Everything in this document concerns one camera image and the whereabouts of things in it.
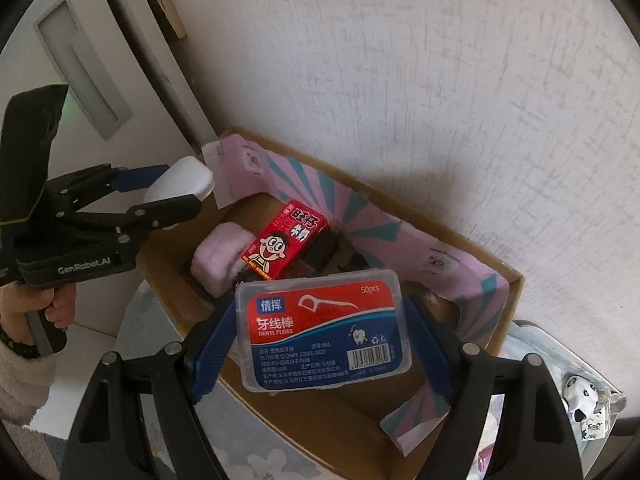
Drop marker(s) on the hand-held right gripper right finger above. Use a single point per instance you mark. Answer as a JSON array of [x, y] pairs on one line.
[[430, 345]]

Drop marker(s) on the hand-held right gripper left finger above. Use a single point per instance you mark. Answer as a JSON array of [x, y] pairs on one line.
[[212, 355]]

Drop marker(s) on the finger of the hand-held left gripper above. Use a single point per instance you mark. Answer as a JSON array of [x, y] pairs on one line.
[[140, 177], [165, 210]]

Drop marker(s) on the white square case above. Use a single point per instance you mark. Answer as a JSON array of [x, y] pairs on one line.
[[182, 180]]

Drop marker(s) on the pink printed cardboard box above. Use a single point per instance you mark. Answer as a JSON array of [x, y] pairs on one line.
[[280, 410]]

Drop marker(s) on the blue red dental floss box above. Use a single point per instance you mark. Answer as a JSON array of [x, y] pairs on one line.
[[320, 330]]

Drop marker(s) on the red milk carton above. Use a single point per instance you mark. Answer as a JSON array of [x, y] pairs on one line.
[[282, 240]]

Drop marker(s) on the person's left forearm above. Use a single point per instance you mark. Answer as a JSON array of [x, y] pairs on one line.
[[22, 385]]

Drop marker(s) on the person's left hand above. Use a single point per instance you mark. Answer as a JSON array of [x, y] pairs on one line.
[[15, 305]]

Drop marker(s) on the white door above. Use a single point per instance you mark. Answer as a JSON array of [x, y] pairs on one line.
[[30, 70]]

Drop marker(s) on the pale blue floral cloth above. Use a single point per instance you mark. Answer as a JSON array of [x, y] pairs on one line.
[[260, 465]]

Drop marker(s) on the black white panda toy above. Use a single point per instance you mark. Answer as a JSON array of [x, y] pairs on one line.
[[582, 395]]

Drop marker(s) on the door hinge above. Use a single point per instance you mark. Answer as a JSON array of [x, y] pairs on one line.
[[167, 10]]

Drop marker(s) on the black white printed packet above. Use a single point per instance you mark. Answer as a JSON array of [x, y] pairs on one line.
[[597, 430]]

